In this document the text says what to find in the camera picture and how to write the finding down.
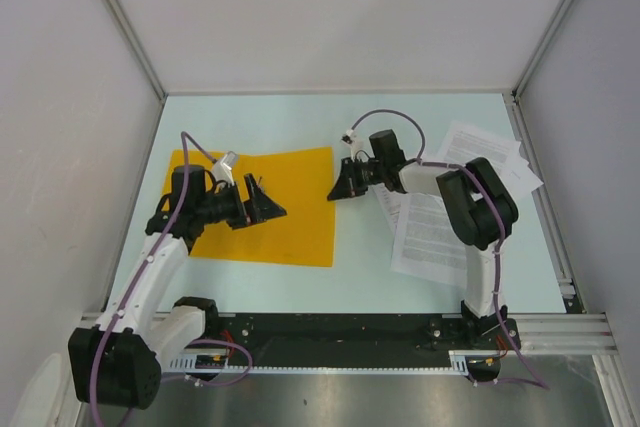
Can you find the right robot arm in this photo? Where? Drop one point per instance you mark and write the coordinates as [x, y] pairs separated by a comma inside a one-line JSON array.
[[479, 207]]

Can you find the left aluminium corner post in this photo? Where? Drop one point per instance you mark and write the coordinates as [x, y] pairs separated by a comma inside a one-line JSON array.
[[123, 24]]

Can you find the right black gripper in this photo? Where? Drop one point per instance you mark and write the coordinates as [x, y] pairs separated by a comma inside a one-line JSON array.
[[347, 185]]

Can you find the grey slotted cable duct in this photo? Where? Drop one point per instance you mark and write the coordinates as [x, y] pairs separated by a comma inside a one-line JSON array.
[[194, 362]]

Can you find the right aluminium corner post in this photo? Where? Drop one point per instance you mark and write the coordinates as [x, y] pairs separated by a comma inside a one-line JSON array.
[[551, 30]]

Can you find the aluminium frame rail front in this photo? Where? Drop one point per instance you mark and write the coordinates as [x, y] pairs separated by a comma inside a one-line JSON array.
[[546, 334]]

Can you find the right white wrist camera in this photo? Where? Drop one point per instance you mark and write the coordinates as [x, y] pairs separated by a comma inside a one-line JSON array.
[[353, 142]]

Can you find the aluminium corner post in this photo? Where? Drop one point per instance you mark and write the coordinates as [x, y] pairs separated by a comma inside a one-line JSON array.
[[123, 24], [551, 30]]

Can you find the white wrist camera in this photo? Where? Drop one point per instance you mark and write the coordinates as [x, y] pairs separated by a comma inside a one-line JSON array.
[[223, 168], [353, 142]]

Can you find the printed paper sheet front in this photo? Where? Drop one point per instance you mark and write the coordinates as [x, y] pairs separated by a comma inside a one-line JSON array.
[[425, 245]]

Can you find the printed paper sheet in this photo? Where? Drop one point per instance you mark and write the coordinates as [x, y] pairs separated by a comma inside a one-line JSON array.
[[425, 245], [464, 142]]

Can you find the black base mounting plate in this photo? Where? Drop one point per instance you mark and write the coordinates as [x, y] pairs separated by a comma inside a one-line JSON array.
[[359, 340]]

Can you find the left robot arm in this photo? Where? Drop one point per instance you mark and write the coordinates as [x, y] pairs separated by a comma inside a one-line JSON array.
[[119, 361]]

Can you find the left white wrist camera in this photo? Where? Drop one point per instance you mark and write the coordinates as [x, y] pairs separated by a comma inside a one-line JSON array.
[[223, 168]]

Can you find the printed paper sheet top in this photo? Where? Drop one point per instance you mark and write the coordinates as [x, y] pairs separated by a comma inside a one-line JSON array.
[[464, 142]]

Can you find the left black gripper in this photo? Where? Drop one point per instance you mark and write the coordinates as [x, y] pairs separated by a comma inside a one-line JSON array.
[[258, 208]]

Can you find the orange plastic folder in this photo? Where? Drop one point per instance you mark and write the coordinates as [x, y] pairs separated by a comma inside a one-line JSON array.
[[299, 181]]

